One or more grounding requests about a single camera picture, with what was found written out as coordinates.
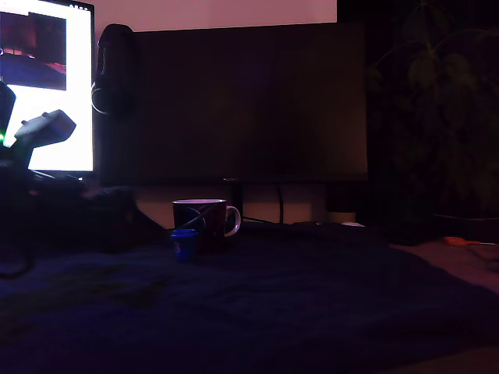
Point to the blue coffee capsule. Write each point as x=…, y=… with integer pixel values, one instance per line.
x=185, y=249

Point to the dark patterned coffee mug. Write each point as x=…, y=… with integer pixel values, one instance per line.
x=214, y=228

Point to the dark blue table cloth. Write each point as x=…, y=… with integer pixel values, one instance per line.
x=234, y=304

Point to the dark computer monitor with stand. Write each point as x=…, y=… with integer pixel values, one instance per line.
x=234, y=105

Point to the lit computer monitor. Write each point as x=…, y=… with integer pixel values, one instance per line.
x=78, y=58

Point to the black headphones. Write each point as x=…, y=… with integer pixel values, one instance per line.
x=113, y=50

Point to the leafy houseplant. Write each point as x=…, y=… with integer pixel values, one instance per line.
x=429, y=66

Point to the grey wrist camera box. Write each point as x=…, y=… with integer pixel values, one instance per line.
x=47, y=126

